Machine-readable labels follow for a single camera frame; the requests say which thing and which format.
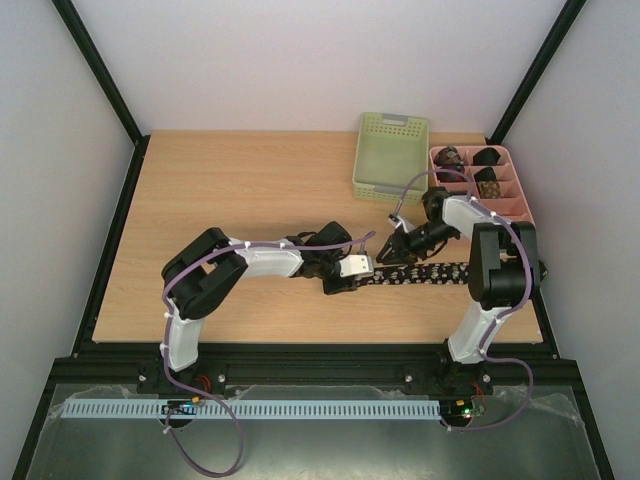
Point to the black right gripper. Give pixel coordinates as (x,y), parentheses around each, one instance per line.
(401,242)

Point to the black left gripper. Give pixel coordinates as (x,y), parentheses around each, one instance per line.
(342,285)

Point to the black white patterned tie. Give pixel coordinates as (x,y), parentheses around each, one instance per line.
(432,273)

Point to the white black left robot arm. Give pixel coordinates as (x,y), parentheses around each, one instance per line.
(199,278)

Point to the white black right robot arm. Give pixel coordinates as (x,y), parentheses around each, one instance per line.
(503,268)

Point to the rolled red dark tie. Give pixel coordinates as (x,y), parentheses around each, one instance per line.
(450,175)

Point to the green plastic basket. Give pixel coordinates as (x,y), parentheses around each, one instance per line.
(391,151)

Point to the rolled dark patterned tie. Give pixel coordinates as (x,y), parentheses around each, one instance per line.
(448,157)

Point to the rolled brown patterned tie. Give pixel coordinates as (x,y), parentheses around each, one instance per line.
(489,190)

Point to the rolled black tie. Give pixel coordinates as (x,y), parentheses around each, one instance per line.
(486,174)
(488,156)

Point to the pink divided organizer tray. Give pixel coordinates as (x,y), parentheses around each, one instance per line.
(512,205)

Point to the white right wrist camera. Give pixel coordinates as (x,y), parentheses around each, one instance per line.
(397,221)

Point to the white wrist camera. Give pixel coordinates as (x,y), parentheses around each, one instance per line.
(397,221)
(356,265)

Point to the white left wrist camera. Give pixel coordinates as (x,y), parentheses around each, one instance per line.
(356,265)

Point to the light blue cable duct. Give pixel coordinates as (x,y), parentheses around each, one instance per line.
(253,409)

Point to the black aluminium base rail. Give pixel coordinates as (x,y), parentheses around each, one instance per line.
(415,369)

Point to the black right frame post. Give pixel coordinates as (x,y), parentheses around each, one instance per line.
(552,41)

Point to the black frame post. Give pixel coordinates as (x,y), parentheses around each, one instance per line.
(552,41)
(88,49)

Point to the black left frame post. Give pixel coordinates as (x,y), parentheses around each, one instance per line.
(88,49)

